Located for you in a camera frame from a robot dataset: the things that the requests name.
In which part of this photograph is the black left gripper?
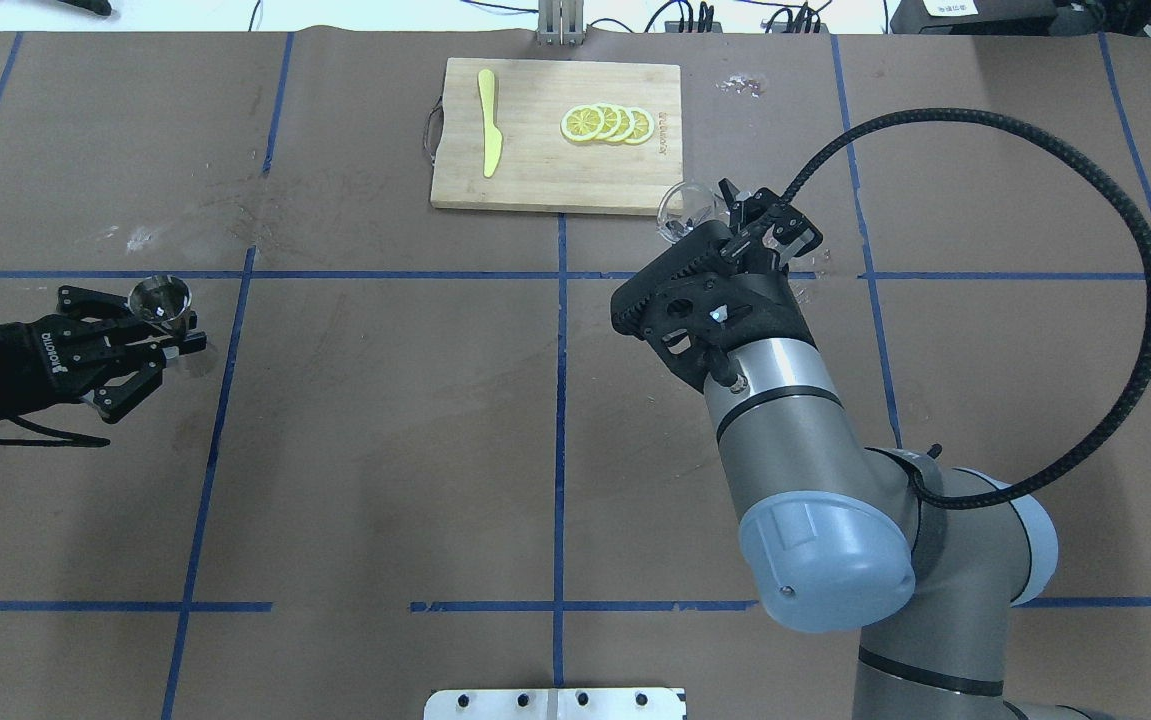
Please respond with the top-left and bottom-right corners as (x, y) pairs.
(0, 286), (208, 423)

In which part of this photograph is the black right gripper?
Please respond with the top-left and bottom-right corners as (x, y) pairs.
(611, 178), (823, 391)

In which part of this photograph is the steel measuring jigger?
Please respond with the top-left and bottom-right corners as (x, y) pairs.
(127, 274), (197, 340)

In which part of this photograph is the clear glass cup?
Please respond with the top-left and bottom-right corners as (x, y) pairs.
(656, 179), (731, 245)

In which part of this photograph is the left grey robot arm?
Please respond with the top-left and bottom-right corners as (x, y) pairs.
(0, 278), (241, 616)

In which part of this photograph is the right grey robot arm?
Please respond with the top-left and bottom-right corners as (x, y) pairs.
(611, 181), (1099, 719)

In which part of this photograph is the lemon slice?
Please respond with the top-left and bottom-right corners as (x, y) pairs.
(593, 102), (624, 143)
(561, 104), (605, 143)
(624, 108), (656, 146)
(612, 106), (637, 143)

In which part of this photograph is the bamboo cutting board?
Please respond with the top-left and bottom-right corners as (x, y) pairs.
(430, 56), (684, 217)

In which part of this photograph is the yellow plastic knife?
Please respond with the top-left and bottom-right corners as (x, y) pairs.
(477, 68), (505, 179)

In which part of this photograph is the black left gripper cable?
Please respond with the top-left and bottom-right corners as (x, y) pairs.
(0, 414), (112, 449)

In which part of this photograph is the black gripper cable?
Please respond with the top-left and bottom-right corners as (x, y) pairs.
(0, 414), (112, 449)
(725, 108), (1151, 511)

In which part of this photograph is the aluminium frame post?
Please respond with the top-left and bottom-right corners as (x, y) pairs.
(535, 0), (587, 47)

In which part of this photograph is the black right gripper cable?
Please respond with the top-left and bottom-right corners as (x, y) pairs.
(725, 108), (1151, 511)

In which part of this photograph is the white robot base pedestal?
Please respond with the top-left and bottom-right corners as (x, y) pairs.
(424, 685), (689, 719)

